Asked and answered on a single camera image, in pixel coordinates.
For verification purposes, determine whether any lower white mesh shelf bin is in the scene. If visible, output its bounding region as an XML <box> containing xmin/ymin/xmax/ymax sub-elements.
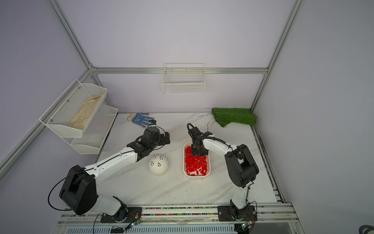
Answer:
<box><xmin>62</xmin><ymin>104</ymin><xmax>118</xmax><ymax>155</ymax></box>

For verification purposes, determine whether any green artificial grass mat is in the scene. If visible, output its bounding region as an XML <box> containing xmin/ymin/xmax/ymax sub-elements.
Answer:
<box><xmin>212</xmin><ymin>107</ymin><xmax>257</xmax><ymax>127</ymax></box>

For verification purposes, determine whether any white dome with screws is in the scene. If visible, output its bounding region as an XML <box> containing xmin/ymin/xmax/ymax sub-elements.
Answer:
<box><xmin>149</xmin><ymin>155</ymin><xmax>169</xmax><ymax>176</ymax></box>

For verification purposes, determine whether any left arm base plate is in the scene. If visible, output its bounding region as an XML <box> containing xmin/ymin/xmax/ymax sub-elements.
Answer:
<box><xmin>100</xmin><ymin>207</ymin><xmax>143</xmax><ymax>223</ymax></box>

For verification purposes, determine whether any upper white mesh shelf bin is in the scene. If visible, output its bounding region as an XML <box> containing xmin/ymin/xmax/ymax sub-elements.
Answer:
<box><xmin>39</xmin><ymin>79</ymin><xmax>107</xmax><ymax>138</ymax></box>

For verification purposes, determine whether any white wire wall basket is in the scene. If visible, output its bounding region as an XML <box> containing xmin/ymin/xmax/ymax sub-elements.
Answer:
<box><xmin>162</xmin><ymin>63</ymin><xmax>206</xmax><ymax>95</ymax></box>

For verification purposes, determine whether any white mesh shelf bin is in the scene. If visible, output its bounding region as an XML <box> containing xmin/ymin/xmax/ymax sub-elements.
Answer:
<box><xmin>39</xmin><ymin>79</ymin><xmax>107</xmax><ymax>138</ymax></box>
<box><xmin>62</xmin><ymin>104</ymin><xmax>118</xmax><ymax>155</ymax></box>

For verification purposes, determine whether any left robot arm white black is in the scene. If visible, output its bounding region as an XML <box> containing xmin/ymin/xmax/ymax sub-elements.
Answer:
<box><xmin>59</xmin><ymin>126</ymin><xmax>170</xmax><ymax>216</ymax></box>

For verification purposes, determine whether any white tray of red sleeves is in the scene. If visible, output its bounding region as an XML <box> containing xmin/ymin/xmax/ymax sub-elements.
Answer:
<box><xmin>183</xmin><ymin>141</ymin><xmax>211</xmax><ymax>178</ymax></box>

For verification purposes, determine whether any blue dotted work glove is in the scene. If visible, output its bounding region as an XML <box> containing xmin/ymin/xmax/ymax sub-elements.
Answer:
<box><xmin>127</xmin><ymin>113</ymin><xmax>154</xmax><ymax>128</ymax></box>

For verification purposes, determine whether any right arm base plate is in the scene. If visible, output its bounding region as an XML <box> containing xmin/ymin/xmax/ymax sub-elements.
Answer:
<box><xmin>217</xmin><ymin>205</ymin><xmax>257</xmax><ymax>221</ymax></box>

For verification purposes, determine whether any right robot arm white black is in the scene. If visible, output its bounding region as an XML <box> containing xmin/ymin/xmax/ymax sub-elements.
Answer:
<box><xmin>187</xmin><ymin>123</ymin><xmax>260</xmax><ymax>210</ymax></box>

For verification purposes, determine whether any beige cloth in bin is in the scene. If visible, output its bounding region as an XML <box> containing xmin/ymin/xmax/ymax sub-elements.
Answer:
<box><xmin>69</xmin><ymin>94</ymin><xmax>103</xmax><ymax>130</ymax></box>

